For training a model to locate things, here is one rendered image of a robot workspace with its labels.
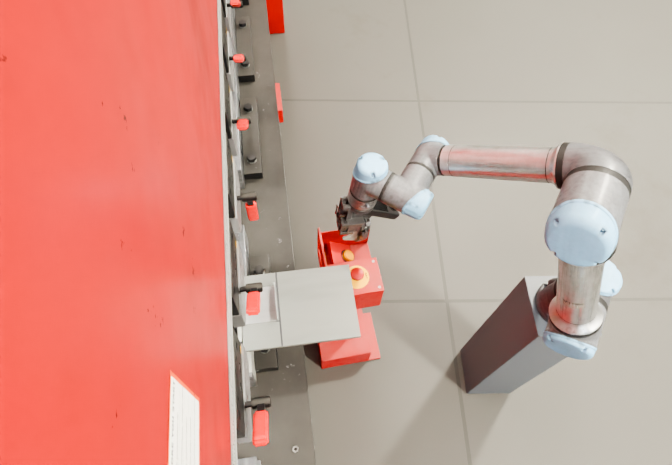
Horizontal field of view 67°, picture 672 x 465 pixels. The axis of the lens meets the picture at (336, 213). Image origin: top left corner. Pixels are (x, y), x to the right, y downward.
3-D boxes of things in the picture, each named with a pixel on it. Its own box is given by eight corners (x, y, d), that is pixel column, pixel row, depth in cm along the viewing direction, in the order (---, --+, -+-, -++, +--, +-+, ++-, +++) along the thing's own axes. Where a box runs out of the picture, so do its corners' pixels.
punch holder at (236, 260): (246, 329, 96) (234, 297, 82) (201, 334, 95) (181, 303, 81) (243, 258, 103) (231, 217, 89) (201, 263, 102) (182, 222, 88)
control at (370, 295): (380, 305, 153) (387, 281, 138) (328, 313, 151) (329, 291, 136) (366, 247, 163) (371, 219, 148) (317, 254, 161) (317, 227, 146)
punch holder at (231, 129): (238, 160, 116) (227, 111, 102) (200, 164, 115) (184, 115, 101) (235, 111, 123) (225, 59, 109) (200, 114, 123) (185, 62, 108)
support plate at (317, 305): (360, 337, 114) (360, 336, 113) (243, 352, 112) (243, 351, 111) (348, 265, 123) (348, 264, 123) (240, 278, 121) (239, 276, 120)
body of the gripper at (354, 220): (334, 213, 139) (339, 188, 129) (364, 210, 140) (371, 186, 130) (339, 237, 135) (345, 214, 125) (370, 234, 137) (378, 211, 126)
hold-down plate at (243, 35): (255, 81, 170) (254, 75, 167) (239, 82, 169) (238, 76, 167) (250, 22, 185) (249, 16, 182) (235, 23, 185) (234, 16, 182)
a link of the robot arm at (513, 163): (642, 125, 94) (416, 126, 125) (629, 166, 89) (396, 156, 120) (645, 170, 101) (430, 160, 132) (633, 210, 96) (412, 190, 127)
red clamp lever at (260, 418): (270, 437, 73) (269, 393, 82) (241, 441, 72) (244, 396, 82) (271, 447, 73) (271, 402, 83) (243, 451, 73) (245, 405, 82)
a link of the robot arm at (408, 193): (444, 176, 117) (402, 155, 119) (424, 212, 112) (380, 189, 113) (435, 194, 124) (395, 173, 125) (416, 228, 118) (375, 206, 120)
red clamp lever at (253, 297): (261, 306, 83) (261, 280, 92) (236, 309, 83) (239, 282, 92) (262, 316, 84) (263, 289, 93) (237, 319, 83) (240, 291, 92)
